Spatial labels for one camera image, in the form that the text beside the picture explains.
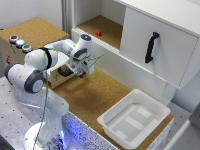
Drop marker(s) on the white sliding door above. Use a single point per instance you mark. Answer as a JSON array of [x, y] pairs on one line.
[[173, 50]]

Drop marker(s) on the blue button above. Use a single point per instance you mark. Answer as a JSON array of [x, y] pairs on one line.
[[20, 42]]

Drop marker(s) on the wooden drawer box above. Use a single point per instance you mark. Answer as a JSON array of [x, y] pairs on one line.
[[36, 30]]

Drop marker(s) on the red button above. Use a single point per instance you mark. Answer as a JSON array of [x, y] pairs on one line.
[[14, 38]]

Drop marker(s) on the wooden drawer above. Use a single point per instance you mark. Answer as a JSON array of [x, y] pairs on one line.
[[55, 79]]

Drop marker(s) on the green button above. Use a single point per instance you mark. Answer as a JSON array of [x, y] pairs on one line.
[[26, 47]]

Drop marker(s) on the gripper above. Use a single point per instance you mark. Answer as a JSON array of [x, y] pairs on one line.
[[80, 65]]

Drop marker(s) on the white plastic box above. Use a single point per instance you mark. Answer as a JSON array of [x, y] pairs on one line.
[[133, 123]]

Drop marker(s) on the white cabinet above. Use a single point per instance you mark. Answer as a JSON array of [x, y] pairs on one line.
[[133, 76]]

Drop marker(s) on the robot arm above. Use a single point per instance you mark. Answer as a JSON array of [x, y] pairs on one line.
[[33, 66]]

